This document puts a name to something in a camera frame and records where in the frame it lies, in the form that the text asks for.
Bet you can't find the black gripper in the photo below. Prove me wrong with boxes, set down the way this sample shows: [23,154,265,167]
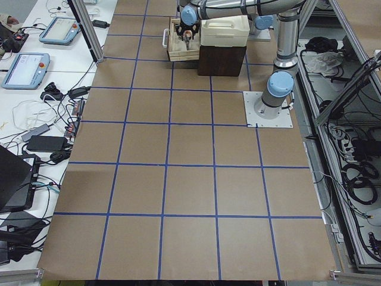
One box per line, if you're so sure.
[175,23,198,41]

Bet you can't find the grey orange handled scissors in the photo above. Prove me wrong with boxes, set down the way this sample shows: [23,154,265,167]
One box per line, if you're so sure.
[182,30,193,51]

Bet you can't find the white drawer handle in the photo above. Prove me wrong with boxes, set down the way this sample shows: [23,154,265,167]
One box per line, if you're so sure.
[162,29,169,48]

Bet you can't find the light wooden drawer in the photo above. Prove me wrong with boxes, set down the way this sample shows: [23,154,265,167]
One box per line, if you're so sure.
[165,18,200,62]

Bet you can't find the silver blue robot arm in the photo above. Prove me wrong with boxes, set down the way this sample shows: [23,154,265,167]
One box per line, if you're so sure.
[178,0,305,119]

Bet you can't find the person hand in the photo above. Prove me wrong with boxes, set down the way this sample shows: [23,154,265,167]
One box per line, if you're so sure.
[1,13,20,30]

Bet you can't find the dark brown wooden cabinet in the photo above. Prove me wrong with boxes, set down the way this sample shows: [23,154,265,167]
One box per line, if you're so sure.
[198,45,246,77]

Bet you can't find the cream white plastic tray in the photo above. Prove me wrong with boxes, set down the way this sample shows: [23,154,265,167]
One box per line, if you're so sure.
[200,15,250,47]

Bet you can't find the black power adapter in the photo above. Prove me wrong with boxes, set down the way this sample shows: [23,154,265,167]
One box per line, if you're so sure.
[92,20,110,29]

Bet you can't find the teach pendant far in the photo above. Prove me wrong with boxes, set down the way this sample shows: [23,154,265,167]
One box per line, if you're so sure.
[39,17,80,45]

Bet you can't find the teach pendant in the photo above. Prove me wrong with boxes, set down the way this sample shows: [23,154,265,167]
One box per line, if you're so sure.
[1,52,50,90]
[39,17,80,45]

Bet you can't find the crumpled white cloth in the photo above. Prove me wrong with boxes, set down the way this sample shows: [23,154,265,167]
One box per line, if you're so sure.
[306,52,343,77]

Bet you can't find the teach pendant near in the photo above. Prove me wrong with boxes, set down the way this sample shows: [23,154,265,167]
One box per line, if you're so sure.
[1,52,50,90]

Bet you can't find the black power brick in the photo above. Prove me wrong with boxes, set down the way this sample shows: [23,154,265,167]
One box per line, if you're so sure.
[26,135,67,153]

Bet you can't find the black laptop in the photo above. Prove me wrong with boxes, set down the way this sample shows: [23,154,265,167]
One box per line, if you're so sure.
[1,147,40,213]

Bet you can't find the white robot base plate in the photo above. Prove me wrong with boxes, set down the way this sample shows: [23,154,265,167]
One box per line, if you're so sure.
[243,91,293,128]

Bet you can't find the aluminium frame post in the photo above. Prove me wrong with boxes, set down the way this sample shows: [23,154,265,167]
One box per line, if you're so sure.
[68,0,104,64]

